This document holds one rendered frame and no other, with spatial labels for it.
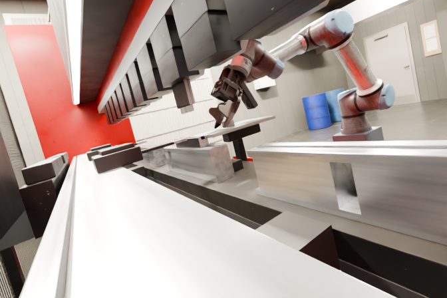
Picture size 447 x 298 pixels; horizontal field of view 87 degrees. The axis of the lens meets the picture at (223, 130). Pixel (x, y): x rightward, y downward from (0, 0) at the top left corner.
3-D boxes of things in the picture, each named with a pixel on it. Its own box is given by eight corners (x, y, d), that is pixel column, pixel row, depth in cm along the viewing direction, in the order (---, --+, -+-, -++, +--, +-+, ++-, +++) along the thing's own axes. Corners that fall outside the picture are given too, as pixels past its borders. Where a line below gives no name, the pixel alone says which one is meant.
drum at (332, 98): (334, 118, 709) (328, 90, 702) (354, 116, 660) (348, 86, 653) (323, 123, 678) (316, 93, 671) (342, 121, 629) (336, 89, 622)
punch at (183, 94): (197, 110, 70) (189, 78, 70) (191, 111, 69) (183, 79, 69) (184, 114, 79) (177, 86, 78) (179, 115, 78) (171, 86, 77)
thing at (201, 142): (209, 144, 71) (206, 135, 70) (200, 147, 69) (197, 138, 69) (183, 144, 88) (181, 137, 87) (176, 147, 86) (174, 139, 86)
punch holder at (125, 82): (151, 104, 118) (142, 72, 117) (134, 107, 114) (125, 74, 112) (144, 108, 131) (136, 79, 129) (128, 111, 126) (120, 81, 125)
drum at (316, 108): (317, 125, 663) (310, 94, 655) (336, 124, 613) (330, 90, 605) (303, 130, 631) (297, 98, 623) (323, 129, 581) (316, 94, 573)
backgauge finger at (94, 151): (149, 144, 112) (146, 134, 112) (89, 161, 99) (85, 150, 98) (144, 144, 123) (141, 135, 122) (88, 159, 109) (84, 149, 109)
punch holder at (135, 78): (163, 97, 101) (153, 59, 100) (144, 100, 97) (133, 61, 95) (153, 102, 114) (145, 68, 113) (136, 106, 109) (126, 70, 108)
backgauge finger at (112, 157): (194, 144, 69) (190, 127, 69) (98, 173, 56) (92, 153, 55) (179, 144, 79) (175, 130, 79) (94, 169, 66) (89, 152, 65)
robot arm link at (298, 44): (302, 28, 121) (231, 67, 103) (319, 18, 111) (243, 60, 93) (311, 48, 123) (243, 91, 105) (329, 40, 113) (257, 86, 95)
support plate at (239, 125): (276, 118, 82) (275, 115, 82) (213, 138, 68) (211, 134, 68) (245, 122, 97) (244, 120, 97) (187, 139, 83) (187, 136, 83)
